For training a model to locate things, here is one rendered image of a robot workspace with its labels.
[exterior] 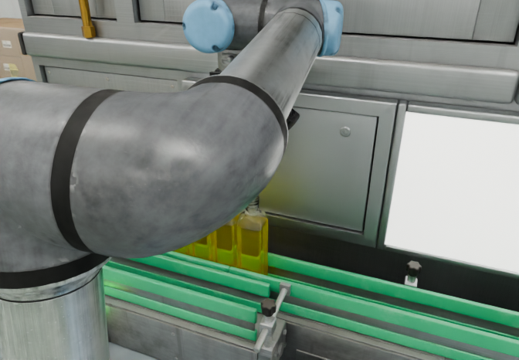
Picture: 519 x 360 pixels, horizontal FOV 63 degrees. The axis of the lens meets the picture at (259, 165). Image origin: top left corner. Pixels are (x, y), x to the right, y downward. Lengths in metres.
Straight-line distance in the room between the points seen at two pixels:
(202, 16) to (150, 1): 0.44
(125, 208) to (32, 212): 0.06
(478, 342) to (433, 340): 0.08
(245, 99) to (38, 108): 0.13
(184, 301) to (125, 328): 0.19
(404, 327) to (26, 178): 0.77
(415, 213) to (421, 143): 0.16
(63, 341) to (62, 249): 0.09
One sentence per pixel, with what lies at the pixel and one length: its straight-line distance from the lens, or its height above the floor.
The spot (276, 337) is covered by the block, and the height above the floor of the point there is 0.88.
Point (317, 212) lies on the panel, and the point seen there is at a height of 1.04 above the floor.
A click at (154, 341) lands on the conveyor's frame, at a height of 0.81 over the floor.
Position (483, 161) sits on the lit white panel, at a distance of 0.90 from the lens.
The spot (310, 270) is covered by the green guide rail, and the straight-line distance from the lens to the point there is 0.97.
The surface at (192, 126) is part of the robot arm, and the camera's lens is 0.27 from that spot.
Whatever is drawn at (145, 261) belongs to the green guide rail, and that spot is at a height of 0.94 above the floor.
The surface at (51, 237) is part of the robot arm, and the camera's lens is 0.31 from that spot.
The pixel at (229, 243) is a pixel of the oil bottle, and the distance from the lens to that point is 0.92.
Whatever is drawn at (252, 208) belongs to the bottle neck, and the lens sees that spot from 0.87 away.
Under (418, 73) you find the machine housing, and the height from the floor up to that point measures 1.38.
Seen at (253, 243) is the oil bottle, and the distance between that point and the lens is 0.90.
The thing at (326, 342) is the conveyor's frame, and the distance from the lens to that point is 0.97.
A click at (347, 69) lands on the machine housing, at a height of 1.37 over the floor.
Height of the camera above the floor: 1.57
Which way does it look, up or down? 27 degrees down
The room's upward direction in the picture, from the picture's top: straight up
